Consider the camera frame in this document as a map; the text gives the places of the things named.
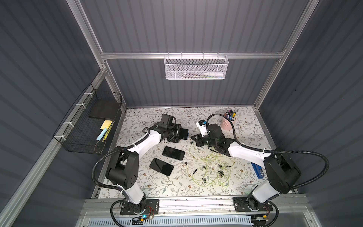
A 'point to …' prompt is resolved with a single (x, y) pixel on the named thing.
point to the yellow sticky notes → (106, 124)
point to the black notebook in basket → (105, 109)
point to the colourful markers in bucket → (230, 115)
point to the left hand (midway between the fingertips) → (186, 131)
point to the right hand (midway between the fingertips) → (193, 136)
